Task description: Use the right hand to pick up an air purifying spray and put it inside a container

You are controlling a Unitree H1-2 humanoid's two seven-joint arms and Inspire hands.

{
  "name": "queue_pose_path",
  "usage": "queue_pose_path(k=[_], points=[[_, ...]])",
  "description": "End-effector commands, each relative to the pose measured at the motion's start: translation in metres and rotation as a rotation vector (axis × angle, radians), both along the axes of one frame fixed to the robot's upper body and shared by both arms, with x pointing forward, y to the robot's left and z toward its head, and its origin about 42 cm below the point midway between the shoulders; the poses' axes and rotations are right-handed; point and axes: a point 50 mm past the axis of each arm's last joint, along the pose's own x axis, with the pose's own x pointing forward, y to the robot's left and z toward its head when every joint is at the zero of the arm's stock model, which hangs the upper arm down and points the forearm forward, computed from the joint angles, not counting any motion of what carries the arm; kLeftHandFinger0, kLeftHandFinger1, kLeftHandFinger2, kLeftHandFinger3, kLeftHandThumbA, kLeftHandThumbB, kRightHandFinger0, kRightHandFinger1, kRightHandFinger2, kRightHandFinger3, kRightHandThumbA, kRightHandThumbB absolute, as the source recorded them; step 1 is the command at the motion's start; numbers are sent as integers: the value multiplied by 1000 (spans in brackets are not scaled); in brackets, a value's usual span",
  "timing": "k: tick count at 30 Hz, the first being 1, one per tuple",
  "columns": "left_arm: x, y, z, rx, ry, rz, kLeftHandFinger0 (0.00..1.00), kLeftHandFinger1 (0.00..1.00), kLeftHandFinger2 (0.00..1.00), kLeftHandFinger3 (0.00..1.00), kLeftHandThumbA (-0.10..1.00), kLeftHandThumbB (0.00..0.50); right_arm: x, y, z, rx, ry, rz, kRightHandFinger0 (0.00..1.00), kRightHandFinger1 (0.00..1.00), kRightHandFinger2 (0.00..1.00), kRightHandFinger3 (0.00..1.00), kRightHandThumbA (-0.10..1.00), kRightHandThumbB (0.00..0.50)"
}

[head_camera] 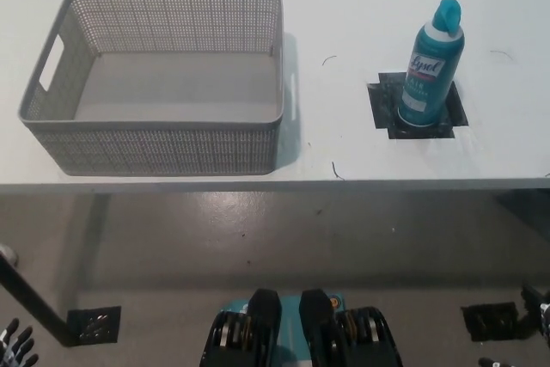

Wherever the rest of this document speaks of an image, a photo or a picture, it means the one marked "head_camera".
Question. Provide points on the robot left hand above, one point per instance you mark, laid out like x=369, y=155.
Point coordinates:
x=15, y=347

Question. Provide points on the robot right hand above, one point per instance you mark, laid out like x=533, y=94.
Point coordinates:
x=539, y=311

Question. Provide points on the teal Lysol air spray can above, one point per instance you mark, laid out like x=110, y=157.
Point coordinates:
x=423, y=79

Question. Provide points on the black tape square marker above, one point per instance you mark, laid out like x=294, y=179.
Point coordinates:
x=494, y=322
x=96, y=326
x=382, y=105

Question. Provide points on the black metal stand leg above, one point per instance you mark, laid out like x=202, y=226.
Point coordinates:
x=34, y=298

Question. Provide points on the grey caster wheel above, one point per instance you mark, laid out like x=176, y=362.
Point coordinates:
x=7, y=255

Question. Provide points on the thin dark thread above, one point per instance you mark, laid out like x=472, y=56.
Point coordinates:
x=337, y=173
x=330, y=57
x=500, y=52

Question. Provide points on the grey perforated plastic basket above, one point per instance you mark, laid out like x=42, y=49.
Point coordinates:
x=163, y=148

